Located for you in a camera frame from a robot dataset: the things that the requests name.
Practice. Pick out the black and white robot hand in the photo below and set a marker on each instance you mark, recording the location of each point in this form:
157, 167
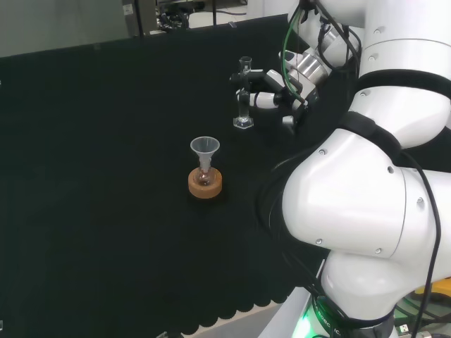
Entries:
273, 100

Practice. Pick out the clear glass graduated cylinder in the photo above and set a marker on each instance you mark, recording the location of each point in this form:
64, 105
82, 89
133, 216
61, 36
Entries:
243, 121

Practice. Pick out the clear plastic funnel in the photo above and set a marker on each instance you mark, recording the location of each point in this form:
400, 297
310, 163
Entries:
205, 148

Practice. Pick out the round-bottom glass flask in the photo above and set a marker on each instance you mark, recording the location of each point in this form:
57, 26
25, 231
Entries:
204, 178

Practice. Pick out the black tripod leg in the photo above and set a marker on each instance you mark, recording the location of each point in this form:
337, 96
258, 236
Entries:
139, 17
214, 12

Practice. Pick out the grey metal cabinet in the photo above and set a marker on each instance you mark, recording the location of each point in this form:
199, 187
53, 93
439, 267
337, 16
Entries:
128, 17

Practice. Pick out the black bench cloth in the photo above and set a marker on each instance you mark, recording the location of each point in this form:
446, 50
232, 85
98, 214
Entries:
105, 141

